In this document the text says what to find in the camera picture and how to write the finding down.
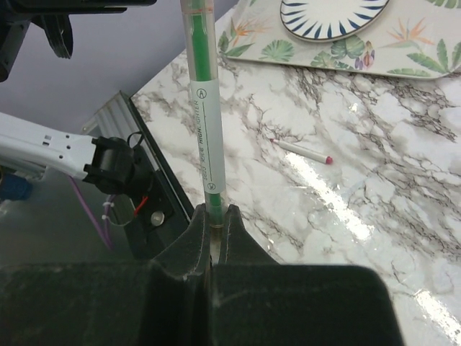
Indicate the white blue striped plate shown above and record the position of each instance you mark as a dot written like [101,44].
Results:
[329,20]

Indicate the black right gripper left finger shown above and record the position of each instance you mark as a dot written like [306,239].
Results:
[180,297]

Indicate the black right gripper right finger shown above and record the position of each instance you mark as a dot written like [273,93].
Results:
[242,303]

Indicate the white marker with pink tip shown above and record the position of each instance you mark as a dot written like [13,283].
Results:
[305,152]

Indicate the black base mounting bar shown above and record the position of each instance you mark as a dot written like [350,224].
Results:
[163,209]

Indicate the aluminium frame rail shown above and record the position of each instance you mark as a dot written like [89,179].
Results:
[111,120]

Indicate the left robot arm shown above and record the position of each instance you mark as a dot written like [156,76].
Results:
[43,106]

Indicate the floral rectangular tray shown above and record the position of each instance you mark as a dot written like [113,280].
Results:
[410,39]

